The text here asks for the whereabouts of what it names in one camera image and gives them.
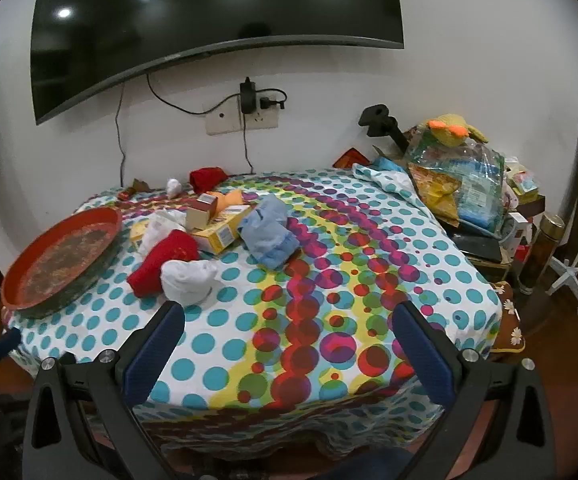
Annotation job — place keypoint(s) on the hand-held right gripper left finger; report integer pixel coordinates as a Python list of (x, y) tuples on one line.
[(153, 356)]

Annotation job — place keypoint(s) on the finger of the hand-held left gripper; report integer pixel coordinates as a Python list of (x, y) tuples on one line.
[(3, 342)]

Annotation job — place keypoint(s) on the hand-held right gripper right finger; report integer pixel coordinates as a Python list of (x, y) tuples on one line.
[(425, 356)]

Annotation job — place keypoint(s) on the round red tray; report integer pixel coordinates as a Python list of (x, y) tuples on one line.
[(59, 260)]

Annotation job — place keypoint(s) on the white cloth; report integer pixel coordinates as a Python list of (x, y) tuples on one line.
[(161, 227)]

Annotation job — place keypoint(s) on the yellow cardboard box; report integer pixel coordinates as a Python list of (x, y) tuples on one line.
[(221, 232)]

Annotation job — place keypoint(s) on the light blue cloth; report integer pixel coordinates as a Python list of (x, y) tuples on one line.
[(271, 235)]

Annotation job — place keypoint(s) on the daisy print cushion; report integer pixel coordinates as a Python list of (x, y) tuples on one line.
[(509, 320)]

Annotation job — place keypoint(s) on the black flat box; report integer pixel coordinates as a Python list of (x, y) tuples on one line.
[(479, 247)]

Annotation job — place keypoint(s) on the polka dot tablecloth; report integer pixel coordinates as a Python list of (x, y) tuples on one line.
[(294, 320)]

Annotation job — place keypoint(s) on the small brown box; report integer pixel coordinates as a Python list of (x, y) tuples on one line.
[(199, 212)]

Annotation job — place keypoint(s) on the brown thermos bottle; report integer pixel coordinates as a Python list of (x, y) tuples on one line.
[(541, 255)]

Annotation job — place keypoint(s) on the white fan stand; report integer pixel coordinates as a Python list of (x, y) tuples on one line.
[(569, 280)]

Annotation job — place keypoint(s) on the brown wrapper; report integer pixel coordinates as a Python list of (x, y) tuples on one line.
[(136, 189)]

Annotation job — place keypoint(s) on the small white sock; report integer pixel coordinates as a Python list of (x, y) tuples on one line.
[(174, 187)]

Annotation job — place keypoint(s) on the clear plastic bag of packets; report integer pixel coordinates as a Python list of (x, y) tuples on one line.
[(461, 180)]

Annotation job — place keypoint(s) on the small red cloth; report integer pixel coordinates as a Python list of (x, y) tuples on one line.
[(208, 179)]

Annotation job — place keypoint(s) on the red packet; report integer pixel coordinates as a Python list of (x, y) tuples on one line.
[(351, 159)]

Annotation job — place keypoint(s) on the yellow plush toy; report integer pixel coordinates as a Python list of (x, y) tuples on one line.
[(451, 127)]

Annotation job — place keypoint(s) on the black charger adapter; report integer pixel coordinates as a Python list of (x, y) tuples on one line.
[(248, 95)]

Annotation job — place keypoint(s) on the black plug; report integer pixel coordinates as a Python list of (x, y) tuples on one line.
[(271, 102)]

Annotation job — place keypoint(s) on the black mount bracket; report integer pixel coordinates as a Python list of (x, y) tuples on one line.
[(381, 120)]

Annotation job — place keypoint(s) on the white wall outlet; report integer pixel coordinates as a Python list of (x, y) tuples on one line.
[(229, 122)]

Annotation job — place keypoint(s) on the wall-mounted black television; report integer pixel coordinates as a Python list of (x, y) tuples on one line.
[(194, 20)]

